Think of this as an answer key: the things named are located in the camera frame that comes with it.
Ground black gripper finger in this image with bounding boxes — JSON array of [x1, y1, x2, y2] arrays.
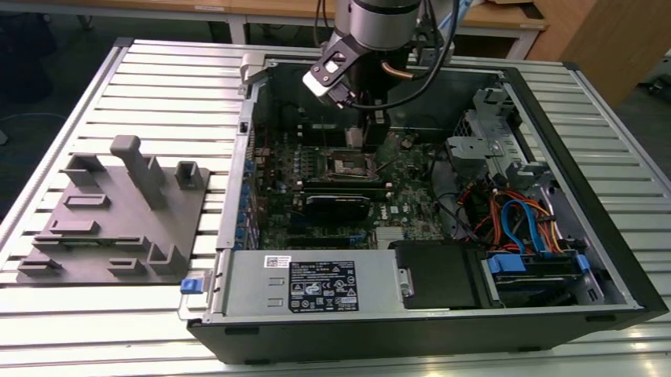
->
[[364, 111, 394, 156]]

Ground silver CPU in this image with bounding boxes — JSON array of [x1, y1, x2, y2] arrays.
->
[[344, 125, 366, 152]]

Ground CPU socket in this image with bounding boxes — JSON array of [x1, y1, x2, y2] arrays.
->
[[323, 148, 387, 185]]

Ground black RAM slot bank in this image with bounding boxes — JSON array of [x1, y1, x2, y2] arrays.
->
[[299, 122, 384, 146], [302, 179, 398, 199]]

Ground black drive bay cover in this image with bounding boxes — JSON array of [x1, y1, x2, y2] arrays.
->
[[390, 239, 498, 311]]

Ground grey metal drive cage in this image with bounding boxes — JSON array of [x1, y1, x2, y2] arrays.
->
[[444, 88, 556, 189]]

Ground green motherboard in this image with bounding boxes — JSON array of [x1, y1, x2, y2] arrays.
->
[[250, 127, 466, 252]]

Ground graphics card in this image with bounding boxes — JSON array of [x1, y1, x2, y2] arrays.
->
[[303, 192, 372, 224]]

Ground grey case latch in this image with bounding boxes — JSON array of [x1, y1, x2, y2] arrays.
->
[[238, 53, 270, 95]]

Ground white framed wooden desk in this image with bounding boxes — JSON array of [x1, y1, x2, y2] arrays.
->
[[0, 0, 235, 28], [224, 0, 551, 60]]

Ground hard disk in blue carrier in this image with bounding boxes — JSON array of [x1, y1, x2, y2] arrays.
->
[[484, 251, 592, 309]]

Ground silver power supply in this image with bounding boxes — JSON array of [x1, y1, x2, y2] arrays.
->
[[207, 249, 408, 315]]

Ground wooden cabinet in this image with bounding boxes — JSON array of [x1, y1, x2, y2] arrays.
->
[[528, 0, 671, 107]]

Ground black PC case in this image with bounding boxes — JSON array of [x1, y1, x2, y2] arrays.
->
[[186, 53, 670, 366]]

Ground grey parts rack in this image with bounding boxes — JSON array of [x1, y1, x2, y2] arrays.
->
[[15, 134, 212, 284]]

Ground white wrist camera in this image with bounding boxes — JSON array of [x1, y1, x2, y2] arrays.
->
[[302, 49, 359, 110]]

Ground black camera cable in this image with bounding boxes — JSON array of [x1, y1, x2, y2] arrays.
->
[[343, 0, 458, 111]]

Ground red wire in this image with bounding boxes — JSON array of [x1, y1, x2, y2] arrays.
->
[[456, 187, 494, 236]]

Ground blue wire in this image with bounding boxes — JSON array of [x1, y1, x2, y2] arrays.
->
[[499, 199, 552, 258]]

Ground orange wire bundle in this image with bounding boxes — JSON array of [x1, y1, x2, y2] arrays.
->
[[470, 188, 576, 256]]

